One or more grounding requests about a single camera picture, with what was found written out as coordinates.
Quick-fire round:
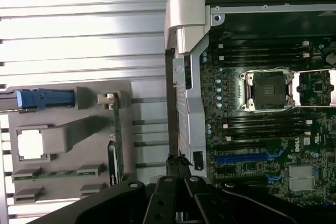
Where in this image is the green motherboard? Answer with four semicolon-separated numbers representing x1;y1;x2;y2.
199;34;336;213

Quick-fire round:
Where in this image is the blue expansion slot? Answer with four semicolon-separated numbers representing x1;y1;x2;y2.
215;154;268;163

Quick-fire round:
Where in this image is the black expansion slot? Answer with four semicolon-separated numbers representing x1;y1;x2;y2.
215;142;266;151

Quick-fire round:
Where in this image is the black RAM slot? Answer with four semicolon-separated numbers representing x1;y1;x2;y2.
218;47;311;54
225;134;311;141
218;53;311;60
218;41;311;48
218;59;311;65
223;115;311;122
223;122;311;129
224;128;311;135

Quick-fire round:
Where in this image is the silver chipset heatsink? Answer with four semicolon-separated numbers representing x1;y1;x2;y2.
288;165;316;192

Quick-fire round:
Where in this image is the grey parts rack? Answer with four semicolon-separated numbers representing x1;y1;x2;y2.
7;79;132;204

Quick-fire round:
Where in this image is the green RAM stick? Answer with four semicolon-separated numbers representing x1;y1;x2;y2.
13;171;100;180

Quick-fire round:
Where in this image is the CPU socket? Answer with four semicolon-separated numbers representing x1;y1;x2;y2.
240;69;295;112

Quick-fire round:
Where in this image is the silver CPU chip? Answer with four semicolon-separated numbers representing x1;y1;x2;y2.
17;129;44;161

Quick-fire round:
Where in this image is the silver socket cover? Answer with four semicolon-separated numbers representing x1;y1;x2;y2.
291;69;336;107

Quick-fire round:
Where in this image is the hard disk with blue caddy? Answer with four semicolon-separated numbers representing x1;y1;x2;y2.
0;89;76;111

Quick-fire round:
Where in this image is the open black PC case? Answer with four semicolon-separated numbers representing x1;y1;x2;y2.
164;0;336;213

